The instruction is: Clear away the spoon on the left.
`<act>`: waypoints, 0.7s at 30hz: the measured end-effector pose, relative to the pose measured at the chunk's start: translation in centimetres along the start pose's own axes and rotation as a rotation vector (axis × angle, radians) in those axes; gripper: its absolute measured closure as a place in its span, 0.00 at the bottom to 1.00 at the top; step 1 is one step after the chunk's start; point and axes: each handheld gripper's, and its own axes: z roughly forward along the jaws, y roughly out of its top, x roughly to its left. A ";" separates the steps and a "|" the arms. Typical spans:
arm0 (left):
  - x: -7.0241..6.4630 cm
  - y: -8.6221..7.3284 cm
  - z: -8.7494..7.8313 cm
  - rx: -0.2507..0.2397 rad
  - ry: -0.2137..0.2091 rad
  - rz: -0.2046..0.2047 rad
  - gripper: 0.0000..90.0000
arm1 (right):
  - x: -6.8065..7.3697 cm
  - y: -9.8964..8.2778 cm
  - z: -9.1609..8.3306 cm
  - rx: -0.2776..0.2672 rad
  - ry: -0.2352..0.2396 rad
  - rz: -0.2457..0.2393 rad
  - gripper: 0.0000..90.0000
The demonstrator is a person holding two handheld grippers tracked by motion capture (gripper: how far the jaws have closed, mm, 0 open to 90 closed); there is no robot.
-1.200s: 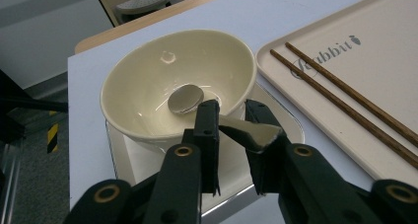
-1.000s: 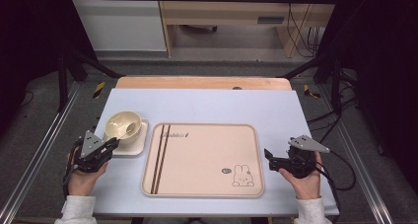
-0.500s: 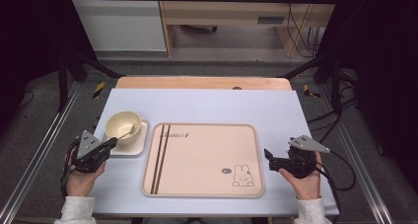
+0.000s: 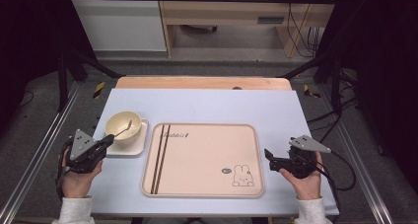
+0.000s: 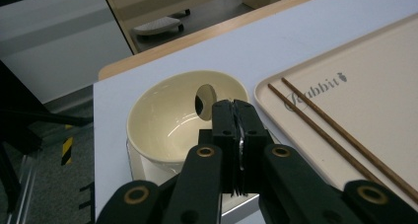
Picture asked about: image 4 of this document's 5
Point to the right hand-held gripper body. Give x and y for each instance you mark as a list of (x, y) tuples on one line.
[(300, 160)]

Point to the yellow black tape strip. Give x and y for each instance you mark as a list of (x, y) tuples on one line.
[(308, 90), (99, 89)]

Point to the wooden desk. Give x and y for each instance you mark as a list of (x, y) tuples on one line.
[(223, 12)]

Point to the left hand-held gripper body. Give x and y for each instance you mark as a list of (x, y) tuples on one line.
[(82, 148)]

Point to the aluminium rail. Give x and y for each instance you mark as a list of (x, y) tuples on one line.
[(42, 141), (361, 171)]

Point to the grey desk label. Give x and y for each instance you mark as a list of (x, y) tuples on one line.
[(270, 20)]

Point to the pale blue table board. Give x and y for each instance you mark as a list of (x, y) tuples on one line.
[(203, 105)]

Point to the cream bowl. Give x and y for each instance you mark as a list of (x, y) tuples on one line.
[(118, 123)]

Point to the black curtain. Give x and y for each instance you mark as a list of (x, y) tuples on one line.
[(29, 36), (384, 69)]

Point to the person's left hand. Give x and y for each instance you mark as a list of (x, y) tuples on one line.
[(75, 184)]

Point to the white cabinet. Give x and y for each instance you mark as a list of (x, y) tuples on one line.
[(121, 26)]

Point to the person's right hand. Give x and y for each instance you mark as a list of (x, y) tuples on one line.
[(305, 187)]

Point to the pink tray with rabbit print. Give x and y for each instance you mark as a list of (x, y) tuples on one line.
[(203, 164)]

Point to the wooden table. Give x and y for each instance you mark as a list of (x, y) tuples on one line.
[(184, 82)]

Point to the black metal stand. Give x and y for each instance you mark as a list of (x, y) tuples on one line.
[(62, 82), (335, 86)]

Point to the metal spoon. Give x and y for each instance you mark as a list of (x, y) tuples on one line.
[(123, 130)]

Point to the square cream plate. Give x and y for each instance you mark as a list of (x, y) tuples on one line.
[(139, 145)]

